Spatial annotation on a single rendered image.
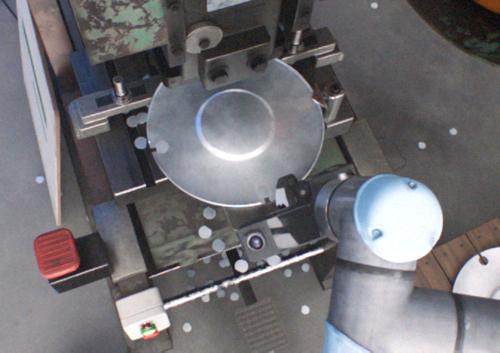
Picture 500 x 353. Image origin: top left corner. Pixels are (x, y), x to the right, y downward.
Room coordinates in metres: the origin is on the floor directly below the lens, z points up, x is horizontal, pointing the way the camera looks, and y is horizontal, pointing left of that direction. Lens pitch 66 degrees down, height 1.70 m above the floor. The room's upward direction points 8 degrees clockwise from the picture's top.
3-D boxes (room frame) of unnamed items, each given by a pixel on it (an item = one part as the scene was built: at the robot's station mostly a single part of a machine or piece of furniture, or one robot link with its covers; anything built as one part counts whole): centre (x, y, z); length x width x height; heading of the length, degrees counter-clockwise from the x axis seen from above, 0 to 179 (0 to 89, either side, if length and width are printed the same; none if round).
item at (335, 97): (0.56, -0.12, 0.75); 0.03 x 0.03 x 0.10; 29
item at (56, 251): (0.23, 0.27, 0.72); 0.07 x 0.06 x 0.08; 29
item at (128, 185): (0.59, 0.09, 0.68); 0.45 x 0.30 x 0.06; 119
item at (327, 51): (0.67, -0.06, 0.76); 0.17 x 0.06 x 0.10; 119
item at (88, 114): (0.51, 0.24, 0.76); 0.17 x 0.06 x 0.10; 119
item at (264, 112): (0.47, 0.03, 0.78); 0.29 x 0.29 x 0.01
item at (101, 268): (0.24, 0.26, 0.62); 0.10 x 0.06 x 0.20; 119
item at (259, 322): (0.47, 0.03, 0.14); 0.59 x 0.10 x 0.05; 29
